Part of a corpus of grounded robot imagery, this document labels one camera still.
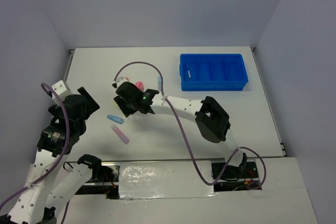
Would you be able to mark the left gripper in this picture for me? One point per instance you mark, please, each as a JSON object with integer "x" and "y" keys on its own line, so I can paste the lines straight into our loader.
{"x": 92, "y": 106}

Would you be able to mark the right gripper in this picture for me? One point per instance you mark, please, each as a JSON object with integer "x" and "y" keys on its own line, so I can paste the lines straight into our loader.
{"x": 122, "y": 104}

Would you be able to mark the purple clear pen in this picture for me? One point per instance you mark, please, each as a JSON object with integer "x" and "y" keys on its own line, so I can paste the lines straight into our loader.
{"x": 189, "y": 72}

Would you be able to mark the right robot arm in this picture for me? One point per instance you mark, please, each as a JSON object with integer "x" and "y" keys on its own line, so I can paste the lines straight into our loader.
{"x": 211, "y": 119}

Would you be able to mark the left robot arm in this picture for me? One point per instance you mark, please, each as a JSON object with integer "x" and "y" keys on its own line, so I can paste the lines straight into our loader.
{"x": 41, "y": 200}

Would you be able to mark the pink lid clip jar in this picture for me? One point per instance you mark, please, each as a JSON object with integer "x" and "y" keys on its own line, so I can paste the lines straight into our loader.
{"x": 140, "y": 85}

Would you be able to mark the pink purple highlighter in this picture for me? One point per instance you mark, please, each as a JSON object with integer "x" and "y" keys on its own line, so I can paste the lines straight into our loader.
{"x": 120, "y": 134}

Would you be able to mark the light blue eraser stick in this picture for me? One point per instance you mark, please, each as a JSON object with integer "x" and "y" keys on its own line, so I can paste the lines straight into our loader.
{"x": 159, "y": 83}

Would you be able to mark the blue plastic compartment tray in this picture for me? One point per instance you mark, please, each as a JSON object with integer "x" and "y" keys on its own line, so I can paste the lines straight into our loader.
{"x": 213, "y": 72}

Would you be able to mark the silver foil tape sheet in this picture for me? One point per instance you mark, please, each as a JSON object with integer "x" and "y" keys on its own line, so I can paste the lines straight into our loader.
{"x": 161, "y": 180}

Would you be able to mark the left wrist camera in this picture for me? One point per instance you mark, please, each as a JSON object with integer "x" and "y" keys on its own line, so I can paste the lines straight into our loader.
{"x": 62, "y": 89}

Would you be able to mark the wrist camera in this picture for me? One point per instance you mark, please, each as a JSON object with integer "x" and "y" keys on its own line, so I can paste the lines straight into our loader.
{"x": 118, "y": 81}
{"x": 62, "y": 89}

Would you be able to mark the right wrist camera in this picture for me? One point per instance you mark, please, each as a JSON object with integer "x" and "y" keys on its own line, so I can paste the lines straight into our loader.
{"x": 118, "y": 81}

